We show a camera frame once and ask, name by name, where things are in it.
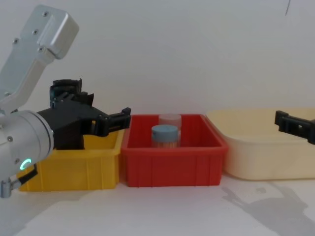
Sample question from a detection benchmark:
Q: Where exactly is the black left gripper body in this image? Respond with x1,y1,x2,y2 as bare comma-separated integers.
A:
36,100,109,150

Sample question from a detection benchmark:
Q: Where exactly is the cream plastic tub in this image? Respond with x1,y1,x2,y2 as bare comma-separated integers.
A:
205,108,315,181

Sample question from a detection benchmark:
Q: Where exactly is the yellow plastic bin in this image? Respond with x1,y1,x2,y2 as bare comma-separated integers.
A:
18,129,125,192

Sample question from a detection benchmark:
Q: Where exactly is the clear jar with blue lid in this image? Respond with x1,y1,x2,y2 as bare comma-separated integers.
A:
151,124,179,148

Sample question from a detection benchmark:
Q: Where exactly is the clear plastic jar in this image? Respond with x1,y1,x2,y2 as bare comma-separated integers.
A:
158,114,183,144

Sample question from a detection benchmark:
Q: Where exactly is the red plastic bin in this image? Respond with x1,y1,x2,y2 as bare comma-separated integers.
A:
121,114,230,188

